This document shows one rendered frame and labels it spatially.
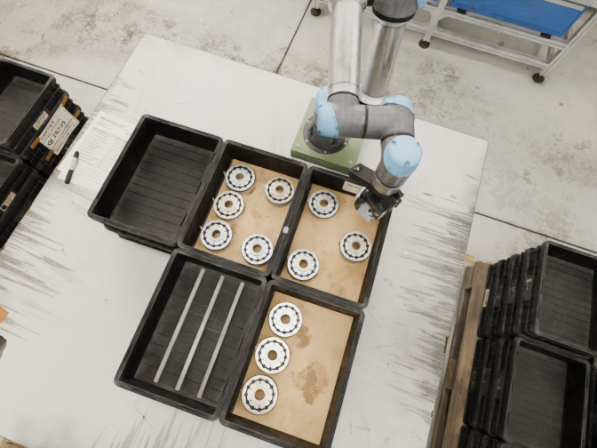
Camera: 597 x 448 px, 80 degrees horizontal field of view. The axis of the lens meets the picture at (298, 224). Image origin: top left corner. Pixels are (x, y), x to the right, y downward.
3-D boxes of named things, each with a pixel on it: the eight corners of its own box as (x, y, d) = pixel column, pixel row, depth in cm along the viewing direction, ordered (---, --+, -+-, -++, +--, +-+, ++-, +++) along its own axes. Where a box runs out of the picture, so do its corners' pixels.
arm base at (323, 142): (317, 111, 146) (318, 95, 136) (351, 124, 144) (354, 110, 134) (301, 140, 142) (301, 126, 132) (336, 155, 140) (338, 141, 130)
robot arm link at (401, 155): (425, 132, 75) (426, 168, 72) (407, 157, 85) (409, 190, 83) (387, 128, 75) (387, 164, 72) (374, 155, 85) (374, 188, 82)
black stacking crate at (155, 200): (155, 132, 134) (144, 114, 123) (229, 156, 132) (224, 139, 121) (103, 228, 121) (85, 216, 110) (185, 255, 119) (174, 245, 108)
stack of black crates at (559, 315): (488, 263, 191) (545, 238, 149) (543, 282, 189) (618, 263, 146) (474, 337, 178) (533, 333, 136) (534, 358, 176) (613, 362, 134)
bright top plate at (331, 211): (311, 188, 124) (311, 187, 123) (340, 193, 123) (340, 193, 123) (306, 214, 120) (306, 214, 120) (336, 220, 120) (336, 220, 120)
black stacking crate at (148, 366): (185, 256, 119) (175, 247, 108) (269, 284, 117) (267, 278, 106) (130, 380, 106) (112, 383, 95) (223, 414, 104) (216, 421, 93)
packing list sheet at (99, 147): (96, 109, 149) (96, 108, 149) (147, 126, 147) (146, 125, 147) (52, 176, 139) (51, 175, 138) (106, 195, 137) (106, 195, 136)
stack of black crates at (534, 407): (475, 338, 178) (517, 335, 146) (535, 359, 176) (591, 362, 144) (460, 423, 165) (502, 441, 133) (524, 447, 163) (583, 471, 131)
